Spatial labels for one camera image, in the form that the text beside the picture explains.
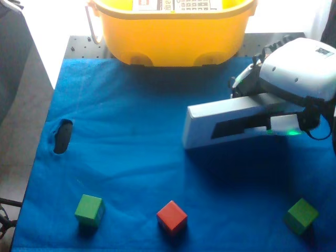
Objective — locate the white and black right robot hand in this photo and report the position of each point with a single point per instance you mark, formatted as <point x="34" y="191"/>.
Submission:
<point x="296" y="68"/>

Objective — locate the white rectangular box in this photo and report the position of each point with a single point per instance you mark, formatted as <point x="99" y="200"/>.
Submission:
<point x="199" y="126"/>

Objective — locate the yellow plastic basket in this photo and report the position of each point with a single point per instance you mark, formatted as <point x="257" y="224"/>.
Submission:
<point x="170" y="39"/>

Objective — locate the green wooden block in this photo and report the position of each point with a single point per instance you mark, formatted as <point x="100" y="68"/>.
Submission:
<point x="301" y="215"/>
<point x="88" y="208"/>

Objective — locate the blue cloth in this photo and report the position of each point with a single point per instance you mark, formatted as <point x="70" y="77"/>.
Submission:
<point x="131" y="157"/>

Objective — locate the plain red wooden block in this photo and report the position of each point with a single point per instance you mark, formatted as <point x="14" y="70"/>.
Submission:
<point x="171" y="215"/>

